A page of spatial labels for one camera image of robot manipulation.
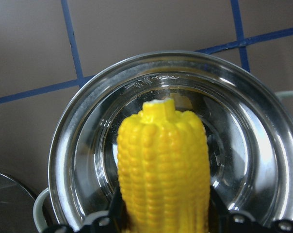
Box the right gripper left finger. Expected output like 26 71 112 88
43 186 129 233

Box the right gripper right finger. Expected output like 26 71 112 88
209 187 293 233

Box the yellow corn cob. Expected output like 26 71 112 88
117 99 210 233

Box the glass pot lid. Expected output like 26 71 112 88
0 173 37 233

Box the pale green electric pot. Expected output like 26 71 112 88
33 51 293 232

